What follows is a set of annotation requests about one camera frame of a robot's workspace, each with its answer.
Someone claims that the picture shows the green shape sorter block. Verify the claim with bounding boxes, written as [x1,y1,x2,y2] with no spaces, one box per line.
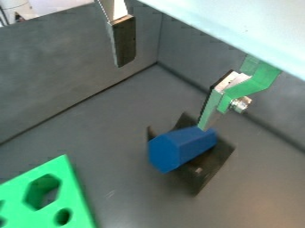
[0,155,98,228]

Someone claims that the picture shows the black angled holder stand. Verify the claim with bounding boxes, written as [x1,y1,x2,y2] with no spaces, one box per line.
[148,112,235,195]

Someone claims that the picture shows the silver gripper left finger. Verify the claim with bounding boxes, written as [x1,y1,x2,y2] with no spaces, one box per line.
[94,0,137,68]

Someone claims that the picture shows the blue hexagonal prism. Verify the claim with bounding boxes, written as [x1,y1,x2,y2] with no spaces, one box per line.
[148,126,217,174]

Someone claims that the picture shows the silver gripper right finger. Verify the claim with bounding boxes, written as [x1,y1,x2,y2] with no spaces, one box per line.
[199,55,282,131]

